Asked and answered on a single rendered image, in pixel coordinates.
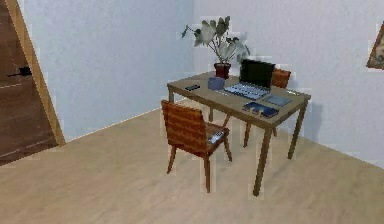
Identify brown wooden room door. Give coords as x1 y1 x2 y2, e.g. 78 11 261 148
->
0 0 67 167

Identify framed wall picture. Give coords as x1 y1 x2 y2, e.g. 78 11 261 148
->
366 21 384 71

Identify brown wooden table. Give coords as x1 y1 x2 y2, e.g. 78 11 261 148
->
166 70 312 197

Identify green house plant red pot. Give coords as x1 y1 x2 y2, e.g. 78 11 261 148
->
181 15 251 80

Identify black laptop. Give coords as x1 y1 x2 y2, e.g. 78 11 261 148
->
223 59 277 101

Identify grey object on chair seat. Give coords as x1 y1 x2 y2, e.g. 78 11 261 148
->
208 130 225 145

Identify brown wooden chair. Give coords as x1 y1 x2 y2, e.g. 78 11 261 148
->
161 99 233 194
242 68 292 149

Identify grey tablet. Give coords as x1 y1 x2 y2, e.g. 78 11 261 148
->
262 94 292 108

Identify dark blue book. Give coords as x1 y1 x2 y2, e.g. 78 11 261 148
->
242 101 280 119

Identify black door handle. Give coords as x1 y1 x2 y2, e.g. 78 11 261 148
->
7 66 33 78

